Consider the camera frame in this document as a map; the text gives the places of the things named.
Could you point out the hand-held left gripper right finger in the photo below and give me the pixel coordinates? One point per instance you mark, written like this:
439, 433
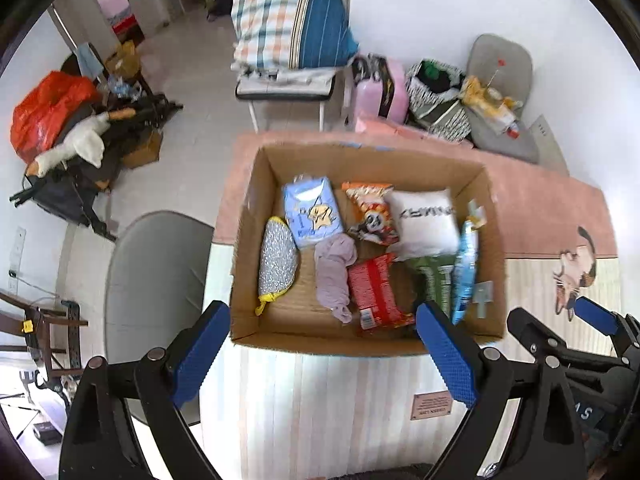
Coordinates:
447, 355

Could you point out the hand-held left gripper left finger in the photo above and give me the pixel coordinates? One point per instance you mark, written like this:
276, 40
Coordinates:
200, 355

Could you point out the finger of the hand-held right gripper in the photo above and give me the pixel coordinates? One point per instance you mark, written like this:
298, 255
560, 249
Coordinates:
595, 312
545, 337

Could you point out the green packet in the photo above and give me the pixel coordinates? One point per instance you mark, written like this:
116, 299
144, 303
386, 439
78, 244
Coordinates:
435, 280

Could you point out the blue tube packet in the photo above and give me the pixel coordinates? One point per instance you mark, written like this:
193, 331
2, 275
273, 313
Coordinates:
465, 265

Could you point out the red snack packet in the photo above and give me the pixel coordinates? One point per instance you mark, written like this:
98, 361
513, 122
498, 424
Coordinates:
372, 285

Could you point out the silver scrubbing mitt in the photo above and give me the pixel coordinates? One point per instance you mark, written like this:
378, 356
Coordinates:
277, 260

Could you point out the white pouch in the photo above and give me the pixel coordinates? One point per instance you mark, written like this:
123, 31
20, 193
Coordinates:
422, 225

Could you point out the purple sock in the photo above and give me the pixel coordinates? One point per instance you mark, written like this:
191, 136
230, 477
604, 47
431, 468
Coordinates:
332, 270

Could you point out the orange panda snack packet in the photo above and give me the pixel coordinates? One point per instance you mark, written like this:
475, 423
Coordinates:
370, 210

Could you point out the blue tissue pack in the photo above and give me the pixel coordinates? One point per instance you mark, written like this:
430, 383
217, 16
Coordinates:
310, 210

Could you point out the grey plastic chair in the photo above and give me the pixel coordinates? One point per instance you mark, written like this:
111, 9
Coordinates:
155, 280

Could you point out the striped cat print table mat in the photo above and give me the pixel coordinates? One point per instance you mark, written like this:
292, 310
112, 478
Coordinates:
300, 410

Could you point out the dark fleece clothing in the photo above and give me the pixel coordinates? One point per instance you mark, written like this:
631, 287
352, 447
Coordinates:
390, 472

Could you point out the dark wooden chair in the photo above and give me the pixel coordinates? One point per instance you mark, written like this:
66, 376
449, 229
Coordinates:
55, 330

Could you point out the small black device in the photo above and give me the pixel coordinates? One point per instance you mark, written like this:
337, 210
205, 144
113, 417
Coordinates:
46, 434

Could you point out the white leaning board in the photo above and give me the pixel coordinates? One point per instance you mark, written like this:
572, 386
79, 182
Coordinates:
550, 145

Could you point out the small red box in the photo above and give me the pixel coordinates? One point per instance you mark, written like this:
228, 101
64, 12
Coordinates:
514, 133

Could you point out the white power strip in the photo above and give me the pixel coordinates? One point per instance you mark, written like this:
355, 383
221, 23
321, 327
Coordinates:
18, 250

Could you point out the brown cardboard box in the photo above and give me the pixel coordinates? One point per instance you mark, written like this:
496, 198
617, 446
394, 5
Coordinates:
145, 150

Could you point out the black folded stroller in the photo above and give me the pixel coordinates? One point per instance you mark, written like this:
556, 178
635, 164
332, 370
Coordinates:
60, 195

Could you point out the white packet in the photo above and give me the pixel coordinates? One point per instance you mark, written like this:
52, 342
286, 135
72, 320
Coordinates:
500, 117

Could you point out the pink folded mat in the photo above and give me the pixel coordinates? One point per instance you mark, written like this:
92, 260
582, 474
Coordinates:
400, 132

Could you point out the white goose plush toy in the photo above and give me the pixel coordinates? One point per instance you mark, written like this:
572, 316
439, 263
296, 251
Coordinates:
85, 142

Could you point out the patterned tote bag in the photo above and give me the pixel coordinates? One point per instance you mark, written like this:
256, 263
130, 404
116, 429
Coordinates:
440, 110

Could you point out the yellow plastic bag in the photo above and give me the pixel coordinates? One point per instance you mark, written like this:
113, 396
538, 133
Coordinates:
477, 92

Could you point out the clear plastic bottle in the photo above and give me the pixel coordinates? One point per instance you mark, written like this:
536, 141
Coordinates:
495, 76

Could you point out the pink suitcase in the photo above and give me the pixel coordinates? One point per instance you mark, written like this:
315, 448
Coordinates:
372, 95

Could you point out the grey cushioned chair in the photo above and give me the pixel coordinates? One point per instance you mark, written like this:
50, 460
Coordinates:
495, 52

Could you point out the white bench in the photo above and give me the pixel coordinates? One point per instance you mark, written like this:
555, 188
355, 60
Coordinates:
285, 87

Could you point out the red plastic bag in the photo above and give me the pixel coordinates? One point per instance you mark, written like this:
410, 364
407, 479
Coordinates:
45, 110

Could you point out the yellow cardboard box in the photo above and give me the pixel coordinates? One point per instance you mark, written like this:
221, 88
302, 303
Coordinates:
122, 60

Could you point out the light blue cloth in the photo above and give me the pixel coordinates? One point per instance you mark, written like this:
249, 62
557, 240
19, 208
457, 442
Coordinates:
89, 60

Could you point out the plaid bedding bundle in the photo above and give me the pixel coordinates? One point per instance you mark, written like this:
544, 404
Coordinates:
280, 15

